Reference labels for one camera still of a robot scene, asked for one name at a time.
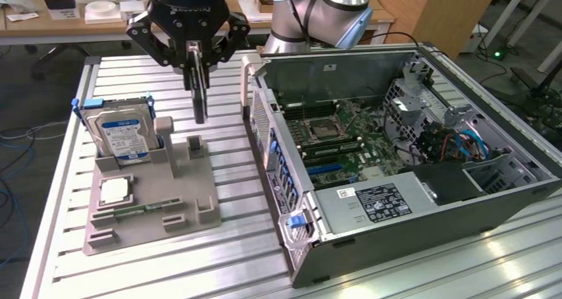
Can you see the black long expansion slot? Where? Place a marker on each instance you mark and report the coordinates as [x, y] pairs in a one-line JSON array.
[[321, 162]]

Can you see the hard disk with blue caddy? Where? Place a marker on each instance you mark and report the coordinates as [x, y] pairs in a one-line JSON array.
[[123, 134]]

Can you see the metal disk bay cage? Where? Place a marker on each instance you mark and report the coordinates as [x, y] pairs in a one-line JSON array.
[[410, 114]]

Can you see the white labelled cardboard box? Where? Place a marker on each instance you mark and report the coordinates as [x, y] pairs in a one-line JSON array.
[[131, 7]]

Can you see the white box with black lid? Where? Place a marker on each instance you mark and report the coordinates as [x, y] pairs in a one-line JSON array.
[[62, 9]]

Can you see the white paper tag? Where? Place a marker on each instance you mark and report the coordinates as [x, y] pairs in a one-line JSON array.
[[22, 16]]

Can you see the black chair base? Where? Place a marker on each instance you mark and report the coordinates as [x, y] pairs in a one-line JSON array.
[[44, 62]]

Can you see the metal CPU socket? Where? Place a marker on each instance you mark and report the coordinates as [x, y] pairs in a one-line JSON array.
[[323, 129]]

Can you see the grey plastic parts rack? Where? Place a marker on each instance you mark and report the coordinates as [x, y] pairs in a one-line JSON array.
[[175, 187]]

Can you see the black device with green light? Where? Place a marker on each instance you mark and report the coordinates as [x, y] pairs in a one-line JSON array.
[[498, 54]]

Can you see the green motherboard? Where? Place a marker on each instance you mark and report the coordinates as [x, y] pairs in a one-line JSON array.
[[373, 147]]

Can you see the green RAM stick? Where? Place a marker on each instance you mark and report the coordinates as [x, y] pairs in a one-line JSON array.
[[327, 143], [140, 209], [331, 151]]

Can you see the grey power supply with label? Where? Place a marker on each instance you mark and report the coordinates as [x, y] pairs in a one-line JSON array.
[[338, 213]]

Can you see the blue card retainer clip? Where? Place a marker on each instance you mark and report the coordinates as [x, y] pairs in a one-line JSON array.
[[289, 182], [274, 149], [282, 166]]

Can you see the white flat block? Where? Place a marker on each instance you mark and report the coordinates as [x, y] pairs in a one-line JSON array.
[[103, 19]]

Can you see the black equipment stand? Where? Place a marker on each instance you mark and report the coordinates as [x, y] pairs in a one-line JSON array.
[[526, 78]]

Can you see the long wooden desk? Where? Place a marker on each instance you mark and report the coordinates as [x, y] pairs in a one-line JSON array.
[[44, 29]]

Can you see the graphics card with metal bracket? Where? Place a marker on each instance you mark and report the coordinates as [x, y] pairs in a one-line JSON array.
[[199, 95]]

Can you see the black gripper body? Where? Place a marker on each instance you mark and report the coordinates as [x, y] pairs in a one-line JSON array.
[[188, 6]]

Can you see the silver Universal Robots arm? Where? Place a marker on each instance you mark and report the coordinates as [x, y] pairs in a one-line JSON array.
[[290, 19]]

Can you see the white table frame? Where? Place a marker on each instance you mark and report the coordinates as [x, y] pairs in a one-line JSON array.
[[550, 57]]

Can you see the blue case latch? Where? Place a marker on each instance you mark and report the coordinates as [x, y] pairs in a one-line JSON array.
[[295, 221]]

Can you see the open dark grey PC case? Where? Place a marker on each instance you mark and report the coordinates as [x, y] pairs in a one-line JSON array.
[[417, 239]]

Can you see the white paper stack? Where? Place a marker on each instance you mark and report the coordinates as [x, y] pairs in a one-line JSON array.
[[259, 12]]

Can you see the blue expansion slot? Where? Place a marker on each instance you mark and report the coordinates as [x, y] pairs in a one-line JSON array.
[[327, 171]]

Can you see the silver CPU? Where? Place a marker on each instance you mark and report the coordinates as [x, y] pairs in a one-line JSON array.
[[115, 192]]

